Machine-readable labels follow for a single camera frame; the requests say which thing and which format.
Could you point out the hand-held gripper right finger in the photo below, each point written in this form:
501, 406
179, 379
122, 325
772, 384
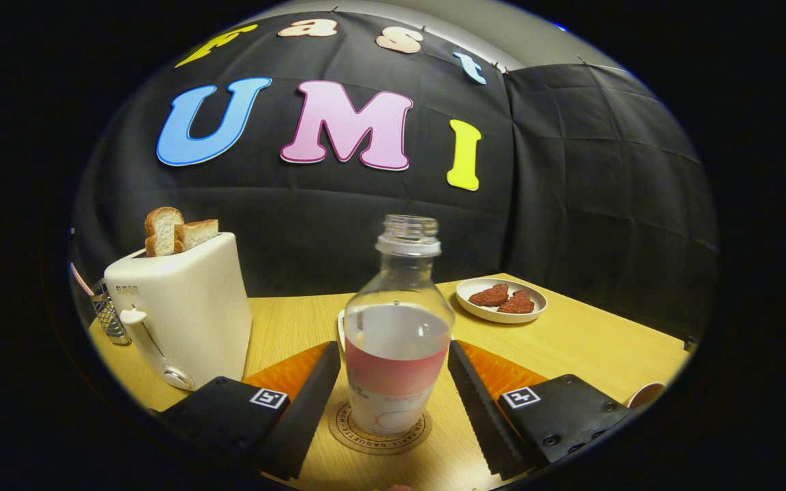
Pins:
482, 409

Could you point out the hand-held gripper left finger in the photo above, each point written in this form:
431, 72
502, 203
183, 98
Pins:
304, 416

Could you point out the round wooden coaster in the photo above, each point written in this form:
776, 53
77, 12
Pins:
345, 429

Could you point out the clear juice bottle pink label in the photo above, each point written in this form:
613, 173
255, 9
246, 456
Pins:
396, 341

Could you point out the white divided dish with grains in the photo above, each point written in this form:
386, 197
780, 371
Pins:
341, 331

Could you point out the round white plate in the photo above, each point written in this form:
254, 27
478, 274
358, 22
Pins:
475, 310

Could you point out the red meat piece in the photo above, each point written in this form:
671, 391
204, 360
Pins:
517, 303
490, 296

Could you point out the wooden table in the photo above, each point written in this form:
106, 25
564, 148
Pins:
584, 348

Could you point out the white toaster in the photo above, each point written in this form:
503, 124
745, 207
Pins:
188, 307

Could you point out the toasted bread slice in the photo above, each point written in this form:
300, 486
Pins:
161, 228
196, 235

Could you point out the metal mesh holder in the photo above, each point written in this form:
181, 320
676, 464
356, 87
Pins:
110, 317

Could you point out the black backdrop cloth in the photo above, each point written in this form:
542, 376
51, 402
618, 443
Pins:
570, 191

